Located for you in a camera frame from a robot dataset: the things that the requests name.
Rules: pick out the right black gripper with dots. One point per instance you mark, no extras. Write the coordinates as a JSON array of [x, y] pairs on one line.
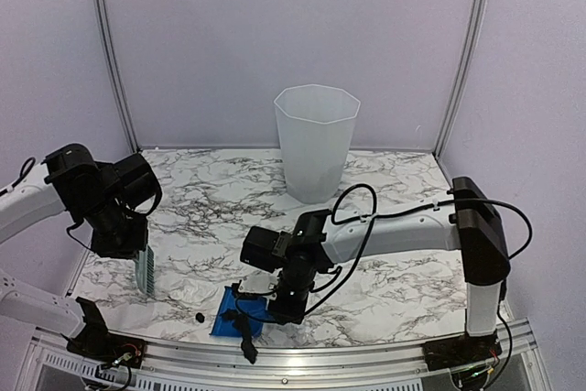
[[292, 315]]

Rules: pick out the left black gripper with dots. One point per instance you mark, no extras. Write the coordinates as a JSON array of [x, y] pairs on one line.
[[128, 251]]

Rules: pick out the green hand brush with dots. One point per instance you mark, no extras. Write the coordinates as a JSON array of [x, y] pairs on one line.
[[145, 271]]

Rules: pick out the blue plastic dustpan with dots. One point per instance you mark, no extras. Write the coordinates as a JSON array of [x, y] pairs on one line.
[[235, 303]]

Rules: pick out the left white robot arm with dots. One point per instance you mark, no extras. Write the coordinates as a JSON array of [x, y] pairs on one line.
[[103, 195]]

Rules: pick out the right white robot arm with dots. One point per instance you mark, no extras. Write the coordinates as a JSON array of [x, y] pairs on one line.
[[465, 221]]

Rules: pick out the white crumpled paper scrap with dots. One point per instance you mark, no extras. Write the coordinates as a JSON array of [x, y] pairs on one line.
[[192, 291]]

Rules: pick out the translucent white plastic bin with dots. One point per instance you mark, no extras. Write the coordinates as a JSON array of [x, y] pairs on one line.
[[315, 126]]

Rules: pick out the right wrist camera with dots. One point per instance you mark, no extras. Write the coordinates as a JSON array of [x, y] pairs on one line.
[[265, 249]]

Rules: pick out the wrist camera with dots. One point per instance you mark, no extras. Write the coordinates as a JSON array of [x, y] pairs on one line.
[[265, 249], [137, 182]]

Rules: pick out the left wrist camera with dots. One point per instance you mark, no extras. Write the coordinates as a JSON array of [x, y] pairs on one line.
[[137, 182]]

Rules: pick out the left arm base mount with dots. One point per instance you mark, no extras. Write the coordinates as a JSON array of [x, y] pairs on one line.
[[95, 341]]

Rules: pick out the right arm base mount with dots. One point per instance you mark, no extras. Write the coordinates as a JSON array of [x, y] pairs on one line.
[[459, 350]]

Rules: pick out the aluminium front frame rail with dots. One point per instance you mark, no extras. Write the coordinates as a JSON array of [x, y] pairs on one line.
[[172, 365]]

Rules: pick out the left aluminium corner post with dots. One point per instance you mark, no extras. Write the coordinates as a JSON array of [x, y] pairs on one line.
[[115, 74]]

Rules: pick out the aluminium corner post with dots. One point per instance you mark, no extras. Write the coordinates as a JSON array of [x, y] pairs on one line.
[[470, 42], [115, 74]]

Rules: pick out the right aluminium corner post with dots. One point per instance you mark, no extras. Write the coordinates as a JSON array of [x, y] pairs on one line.
[[470, 42]]

